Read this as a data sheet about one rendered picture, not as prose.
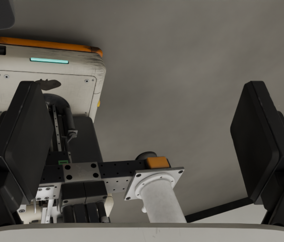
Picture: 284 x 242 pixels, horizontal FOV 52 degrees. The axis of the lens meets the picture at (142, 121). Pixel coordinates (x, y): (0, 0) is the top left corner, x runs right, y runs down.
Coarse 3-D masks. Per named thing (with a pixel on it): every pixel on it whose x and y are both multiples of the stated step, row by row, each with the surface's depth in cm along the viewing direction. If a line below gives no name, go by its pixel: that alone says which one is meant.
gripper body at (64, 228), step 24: (0, 240) 7; (24, 240) 7; (48, 240) 7; (72, 240) 7; (96, 240) 7; (120, 240) 7; (144, 240) 7; (168, 240) 7; (192, 240) 7; (216, 240) 7; (240, 240) 7; (264, 240) 7
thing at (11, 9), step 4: (8, 0) 58; (12, 0) 65; (8, 4) 58; (12, 4) 62; (8, 8) 58; (12, 8) 61; (12, 12) 60; (12, 16) 60; (12, 20) 60; (12, 24) 61; (8, 28) 62
